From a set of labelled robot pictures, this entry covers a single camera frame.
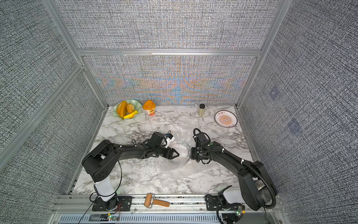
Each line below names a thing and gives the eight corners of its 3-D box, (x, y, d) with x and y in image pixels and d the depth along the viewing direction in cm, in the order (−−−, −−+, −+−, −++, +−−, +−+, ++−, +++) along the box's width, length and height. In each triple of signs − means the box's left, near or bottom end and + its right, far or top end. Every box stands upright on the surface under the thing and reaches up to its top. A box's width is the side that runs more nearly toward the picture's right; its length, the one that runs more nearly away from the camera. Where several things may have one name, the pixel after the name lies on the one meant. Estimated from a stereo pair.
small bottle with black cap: (198, 116, 113) (199, 109, 106) (197, 111, 116) (198, 103, 109) (204, 116, 113) (205, 109, 106) (203, 111, 116) (204, 103, 109)
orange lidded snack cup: (144, 115, 113) (142, 108, 107) (146, 107, 119) (144, 100, 112) (155, 115, 113) (153, 108, 107) (156, 107, 119) (155, 100, 112)
